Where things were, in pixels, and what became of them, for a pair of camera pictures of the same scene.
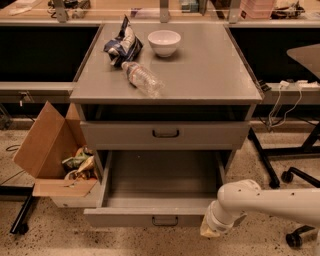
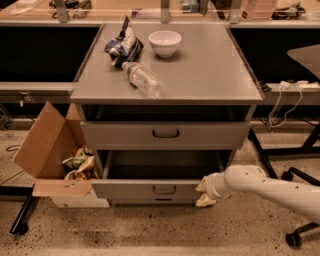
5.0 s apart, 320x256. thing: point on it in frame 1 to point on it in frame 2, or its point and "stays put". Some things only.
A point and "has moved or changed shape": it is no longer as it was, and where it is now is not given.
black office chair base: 294,240 stays put
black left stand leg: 20,225 stays put
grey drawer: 155,188 has moved or changed shape
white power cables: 285,83 stays put
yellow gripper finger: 205,229 to 202,185
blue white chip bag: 125,46 stays put
